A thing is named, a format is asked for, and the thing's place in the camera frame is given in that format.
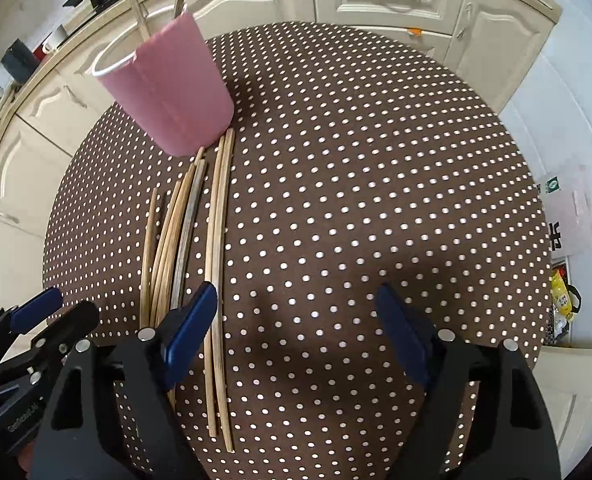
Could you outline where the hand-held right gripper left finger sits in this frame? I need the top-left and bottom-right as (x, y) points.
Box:
(30, 281), (219, 480)

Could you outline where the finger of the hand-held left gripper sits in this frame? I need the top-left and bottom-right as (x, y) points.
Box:
(0, 287), (64, 377)
(0, 301), (100, 387)

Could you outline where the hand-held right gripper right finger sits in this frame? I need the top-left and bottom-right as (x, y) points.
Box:
(374, 283), (563, 480)

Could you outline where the pink plastic cup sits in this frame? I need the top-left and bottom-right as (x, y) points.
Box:
(92, 10), (236, 157)

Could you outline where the brown polka dot tablecloth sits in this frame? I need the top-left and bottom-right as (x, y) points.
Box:
(42, 21), (554, 480)

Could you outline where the yellow snack packet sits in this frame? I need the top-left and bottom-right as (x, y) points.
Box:
(550, 270), (574, 321)

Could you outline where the white rice bag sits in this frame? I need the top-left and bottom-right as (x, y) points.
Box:
(533, 162), (592, 256)

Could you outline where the dark blue jar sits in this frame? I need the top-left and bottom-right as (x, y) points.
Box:
(1, 40), (42, 83)

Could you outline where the white mug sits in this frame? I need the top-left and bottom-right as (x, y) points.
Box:
(41, 25), (69, 53)

